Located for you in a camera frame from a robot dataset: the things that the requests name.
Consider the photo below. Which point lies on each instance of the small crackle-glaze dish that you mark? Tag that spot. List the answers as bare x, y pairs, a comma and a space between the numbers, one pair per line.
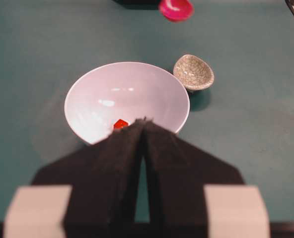
194, 73

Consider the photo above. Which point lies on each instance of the small red block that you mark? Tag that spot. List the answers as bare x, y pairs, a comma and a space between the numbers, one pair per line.
119, 124

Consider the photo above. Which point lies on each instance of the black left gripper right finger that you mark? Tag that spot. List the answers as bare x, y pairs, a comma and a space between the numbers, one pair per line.
176, 174

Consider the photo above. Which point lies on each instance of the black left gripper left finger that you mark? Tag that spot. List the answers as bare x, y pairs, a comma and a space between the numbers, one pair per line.
104, 179

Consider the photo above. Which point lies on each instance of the large white bowl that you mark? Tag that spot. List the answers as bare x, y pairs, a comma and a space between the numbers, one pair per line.
126, 91

